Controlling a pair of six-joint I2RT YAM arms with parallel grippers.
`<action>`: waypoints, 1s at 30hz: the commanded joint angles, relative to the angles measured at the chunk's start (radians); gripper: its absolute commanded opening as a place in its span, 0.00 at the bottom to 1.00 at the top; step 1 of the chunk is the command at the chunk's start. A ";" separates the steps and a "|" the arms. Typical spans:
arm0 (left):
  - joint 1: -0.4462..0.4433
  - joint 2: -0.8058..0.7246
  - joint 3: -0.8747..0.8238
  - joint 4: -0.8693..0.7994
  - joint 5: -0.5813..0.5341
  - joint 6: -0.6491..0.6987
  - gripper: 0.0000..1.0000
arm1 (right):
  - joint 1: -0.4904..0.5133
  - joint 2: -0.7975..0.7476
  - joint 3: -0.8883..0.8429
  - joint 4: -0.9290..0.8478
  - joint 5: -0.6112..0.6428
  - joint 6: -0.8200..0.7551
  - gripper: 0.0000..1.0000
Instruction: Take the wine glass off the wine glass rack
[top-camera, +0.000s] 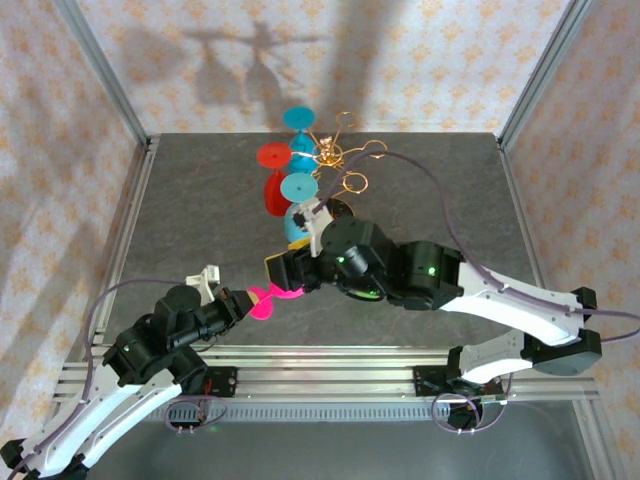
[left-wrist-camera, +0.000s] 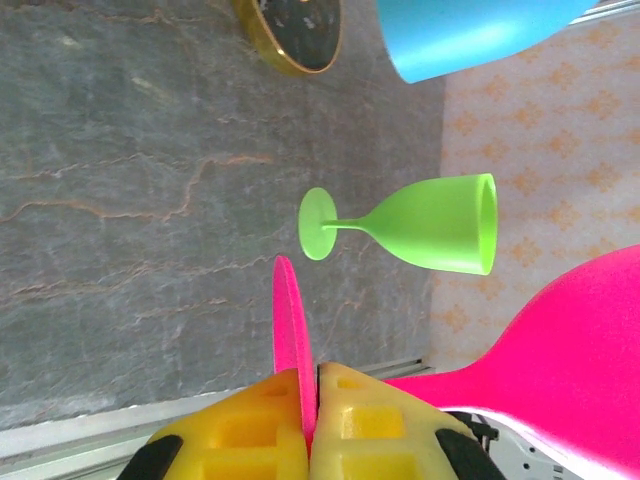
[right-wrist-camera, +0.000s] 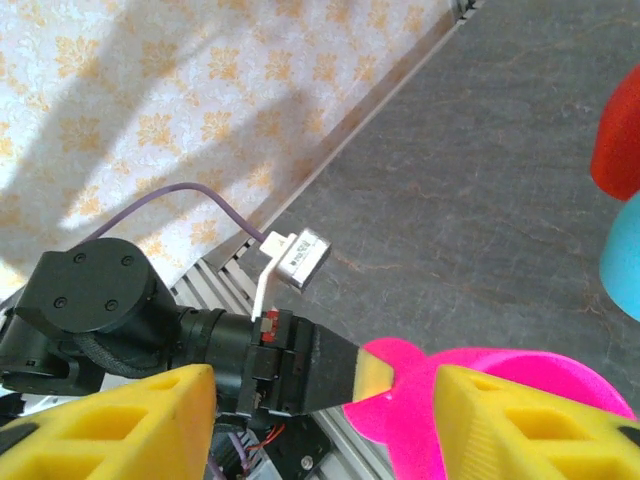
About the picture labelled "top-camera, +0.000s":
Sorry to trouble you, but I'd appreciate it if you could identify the pink plastic wine glass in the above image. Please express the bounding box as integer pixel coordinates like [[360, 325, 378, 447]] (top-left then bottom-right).
[[247, 281, 306, 322]]

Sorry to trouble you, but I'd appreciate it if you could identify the light blue plastic wine glass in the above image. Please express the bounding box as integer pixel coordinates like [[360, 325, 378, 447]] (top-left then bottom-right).
[[279, 171, 320, 245]]

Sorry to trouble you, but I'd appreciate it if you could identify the red plastic wine glass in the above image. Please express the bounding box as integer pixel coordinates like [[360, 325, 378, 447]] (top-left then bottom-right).
[[255, 141, 293, 218]]

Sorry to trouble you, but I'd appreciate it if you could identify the teal blue plastic wine glass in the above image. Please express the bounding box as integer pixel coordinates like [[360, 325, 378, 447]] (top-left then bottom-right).
[[282, 105, 318, 175]]

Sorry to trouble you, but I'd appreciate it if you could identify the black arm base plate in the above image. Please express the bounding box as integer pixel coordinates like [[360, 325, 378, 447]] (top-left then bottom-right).
[[202, 366, 239, 400], [410, 366, 454, 400]]

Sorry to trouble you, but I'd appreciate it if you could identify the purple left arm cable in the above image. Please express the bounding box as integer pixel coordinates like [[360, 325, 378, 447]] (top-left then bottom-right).
[[0, 278, 191, 476]]

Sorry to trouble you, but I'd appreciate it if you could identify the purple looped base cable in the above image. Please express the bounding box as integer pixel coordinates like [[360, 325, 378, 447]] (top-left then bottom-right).
[[430, 391, 516, 436], [164, 392, 229, 436]]

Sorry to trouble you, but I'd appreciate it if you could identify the gold wire wine glass rack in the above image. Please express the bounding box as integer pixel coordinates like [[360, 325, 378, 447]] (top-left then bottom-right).
[[288, 110, 389, 221]]

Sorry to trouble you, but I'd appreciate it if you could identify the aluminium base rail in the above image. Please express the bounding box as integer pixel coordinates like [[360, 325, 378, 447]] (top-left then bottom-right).
[[52, 343, 600, 404]]

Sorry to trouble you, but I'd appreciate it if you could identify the aluminium table side rail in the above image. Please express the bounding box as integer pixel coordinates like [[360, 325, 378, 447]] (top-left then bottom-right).
[[64, 134, 161, 364], [496, 137, 551, 291]]

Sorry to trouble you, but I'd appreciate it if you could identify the grey slotted cable duct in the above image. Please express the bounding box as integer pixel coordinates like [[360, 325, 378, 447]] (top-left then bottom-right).
[[134, 403, 501, 422]]

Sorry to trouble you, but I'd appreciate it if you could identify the aluminium frame post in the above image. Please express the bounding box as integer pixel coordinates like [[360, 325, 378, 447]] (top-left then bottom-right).
[[52, 0, 152, 147], [496, 0, 600, 149]]

